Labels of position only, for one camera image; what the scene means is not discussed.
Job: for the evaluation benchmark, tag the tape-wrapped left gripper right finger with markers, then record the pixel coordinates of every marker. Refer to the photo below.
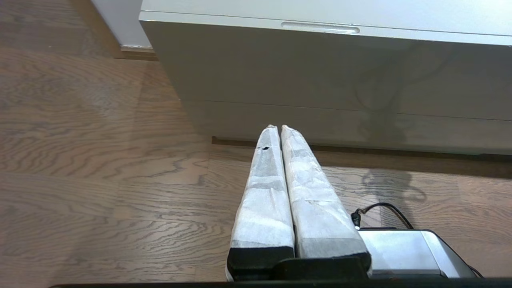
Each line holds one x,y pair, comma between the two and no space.
316,208

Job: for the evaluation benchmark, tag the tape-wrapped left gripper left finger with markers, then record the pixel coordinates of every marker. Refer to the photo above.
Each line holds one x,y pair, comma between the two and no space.
264,208

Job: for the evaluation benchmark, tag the white cabinet drawer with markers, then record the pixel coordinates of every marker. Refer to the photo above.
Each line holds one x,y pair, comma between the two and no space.
340,128
260,64

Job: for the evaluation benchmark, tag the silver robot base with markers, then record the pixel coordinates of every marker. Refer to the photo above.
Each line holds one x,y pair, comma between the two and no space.
400,250

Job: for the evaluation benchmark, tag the white glossy low cabinet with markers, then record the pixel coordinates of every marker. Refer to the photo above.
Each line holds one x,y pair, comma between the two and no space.
320,10

